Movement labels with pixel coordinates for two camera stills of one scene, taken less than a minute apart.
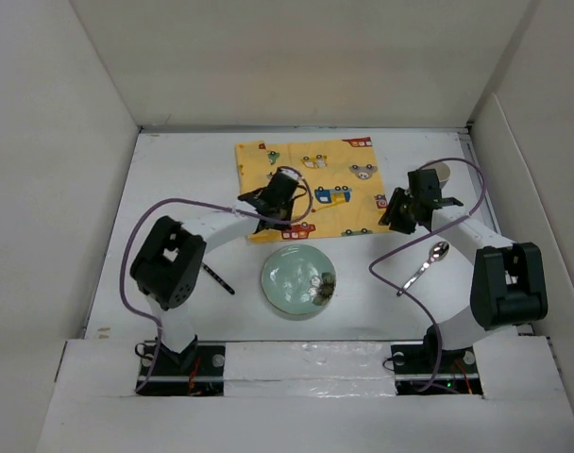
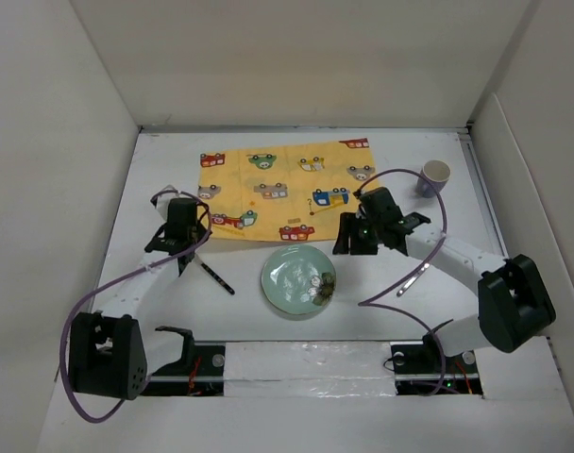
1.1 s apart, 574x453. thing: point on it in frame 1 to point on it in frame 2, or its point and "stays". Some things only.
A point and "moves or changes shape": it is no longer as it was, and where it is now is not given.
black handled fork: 218,279 stays
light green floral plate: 298,279 stays
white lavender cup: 443,172 stays
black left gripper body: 284,209 to 197,233
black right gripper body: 400,211 to 364,236
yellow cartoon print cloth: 342,197 moves or changes shape
